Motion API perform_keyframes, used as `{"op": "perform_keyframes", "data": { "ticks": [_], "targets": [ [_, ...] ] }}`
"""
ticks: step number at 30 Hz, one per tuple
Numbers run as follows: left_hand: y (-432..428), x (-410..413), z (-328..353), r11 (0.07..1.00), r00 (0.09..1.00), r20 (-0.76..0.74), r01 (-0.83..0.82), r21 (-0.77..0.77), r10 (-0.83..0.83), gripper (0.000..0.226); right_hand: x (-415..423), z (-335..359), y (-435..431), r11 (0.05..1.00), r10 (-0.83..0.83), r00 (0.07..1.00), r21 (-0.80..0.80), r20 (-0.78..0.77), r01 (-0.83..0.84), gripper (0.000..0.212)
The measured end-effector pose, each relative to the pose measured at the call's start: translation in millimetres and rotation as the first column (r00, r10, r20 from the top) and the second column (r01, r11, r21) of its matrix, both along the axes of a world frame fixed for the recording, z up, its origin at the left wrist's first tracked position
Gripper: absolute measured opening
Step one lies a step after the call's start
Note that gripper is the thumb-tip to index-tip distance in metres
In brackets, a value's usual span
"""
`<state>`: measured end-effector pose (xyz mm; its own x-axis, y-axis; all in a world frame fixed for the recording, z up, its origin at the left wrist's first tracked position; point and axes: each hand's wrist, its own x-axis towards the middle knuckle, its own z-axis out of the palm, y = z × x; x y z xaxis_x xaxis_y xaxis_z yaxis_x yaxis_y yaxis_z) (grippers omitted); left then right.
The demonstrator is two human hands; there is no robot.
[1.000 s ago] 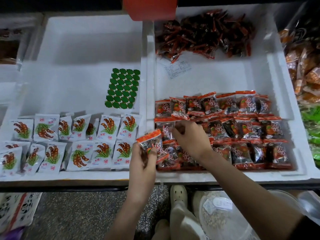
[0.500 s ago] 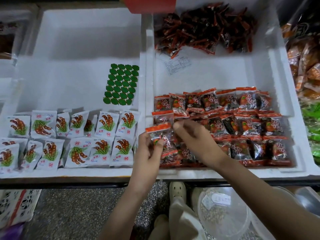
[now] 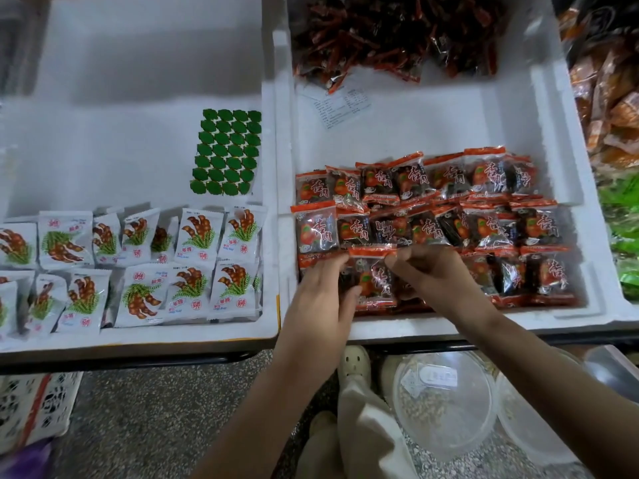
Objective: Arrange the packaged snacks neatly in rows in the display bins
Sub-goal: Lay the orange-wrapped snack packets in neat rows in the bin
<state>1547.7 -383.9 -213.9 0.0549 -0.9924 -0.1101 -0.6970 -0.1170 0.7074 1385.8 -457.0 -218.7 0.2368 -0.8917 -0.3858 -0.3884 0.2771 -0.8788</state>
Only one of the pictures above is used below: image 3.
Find person's right hand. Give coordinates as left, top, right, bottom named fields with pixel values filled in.
left=384, top=244, right=501, bottom=335

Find person's left hand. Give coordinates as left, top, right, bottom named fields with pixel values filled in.
left=274, top=254, right=363, bottom=387

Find pile of dark red packets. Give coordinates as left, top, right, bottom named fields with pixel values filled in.
left=290, top=0, right=580, bottom=317

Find pile of green packets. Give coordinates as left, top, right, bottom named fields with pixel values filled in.
left=597, top=174, right=639, bottom=303

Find pile of white printed packets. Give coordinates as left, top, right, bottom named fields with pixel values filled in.
left=0, top=202, right=266, bottom=340

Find pile of brown packets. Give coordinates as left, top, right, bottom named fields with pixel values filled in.
left=557, top=5, right=639, bottom=176

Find person's left forearm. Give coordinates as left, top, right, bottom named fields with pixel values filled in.
left=190, top=364, right=335, bottom=479

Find person's right forearm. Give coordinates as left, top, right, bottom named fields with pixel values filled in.
left=464, top=309, right=639, bottom=479

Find person's right white shoe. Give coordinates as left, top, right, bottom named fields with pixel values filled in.
left=337, top=344, right=373, bottom=390

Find person's white shoe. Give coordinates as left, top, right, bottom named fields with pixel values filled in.
left=308, top=408, right=341, bottom=440
left=337, top=344, right=373, bottom=390

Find person's left white shoe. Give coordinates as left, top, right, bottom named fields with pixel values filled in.
left=308, top=408, right=341, bottom=440

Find person's beige trousers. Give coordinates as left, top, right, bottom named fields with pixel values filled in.
left=294, top=379, right=421, bottom=479

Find clear round plastic tub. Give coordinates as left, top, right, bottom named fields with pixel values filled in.
left=391, top=352, right=499, bottom=460

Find green leaf-pattern sheet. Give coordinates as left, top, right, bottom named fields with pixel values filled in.
left=188, top=107, right=264, bottom=196

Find clear rectangular plastic tub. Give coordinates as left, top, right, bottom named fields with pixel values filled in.
left=581, top=344, right=639, bottom=405

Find small white paper slip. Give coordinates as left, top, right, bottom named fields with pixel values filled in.
left=300, top=82, right=373, bottom=130

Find white red printed carton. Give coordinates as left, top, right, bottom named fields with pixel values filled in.
left=0, top=370, right=85, bottom=457

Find purple packet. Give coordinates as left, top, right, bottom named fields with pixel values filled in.
left=0, top=438, right=56, bottom=479

